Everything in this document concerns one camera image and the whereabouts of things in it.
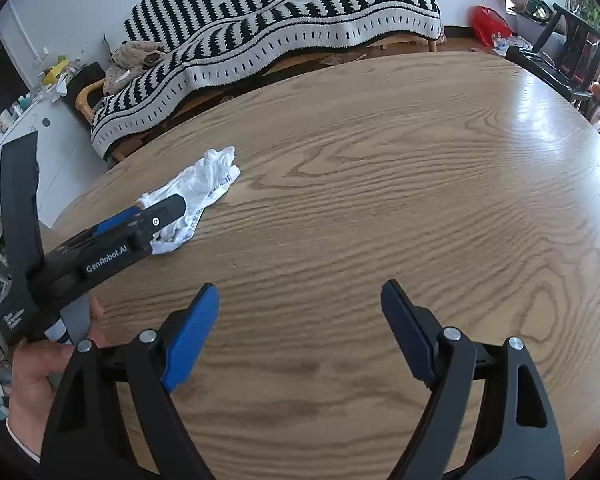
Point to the brown plush toy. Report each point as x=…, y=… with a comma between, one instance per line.
x=130, y=62

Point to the sofa with striped blanket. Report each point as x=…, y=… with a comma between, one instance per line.
x=280, y=45

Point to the red plastic bag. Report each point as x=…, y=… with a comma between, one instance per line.
x=490, y=25

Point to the wooden sofa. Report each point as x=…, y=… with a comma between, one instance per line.
x=87, y=97

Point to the dark wooden chair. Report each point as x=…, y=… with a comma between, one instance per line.
x=565, y=60

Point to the yellow box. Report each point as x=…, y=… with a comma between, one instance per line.
x=55, y=72

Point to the black screen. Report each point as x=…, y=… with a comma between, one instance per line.
x=0, y=77

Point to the person's left hand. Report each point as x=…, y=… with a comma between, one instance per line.
x=35, y=385

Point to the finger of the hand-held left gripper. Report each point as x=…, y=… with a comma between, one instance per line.
x=160, y=217
x=117, y=221

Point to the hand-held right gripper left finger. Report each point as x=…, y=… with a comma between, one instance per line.
x=190, y=340

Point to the white cabinet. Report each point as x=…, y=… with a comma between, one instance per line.
x=55, y=160

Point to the black box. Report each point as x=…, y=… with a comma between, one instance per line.
x=87, y=82

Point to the white plastic bag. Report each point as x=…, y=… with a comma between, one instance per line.
x=200, y=185

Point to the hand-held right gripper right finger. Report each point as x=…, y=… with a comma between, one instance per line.
x=410, y=340

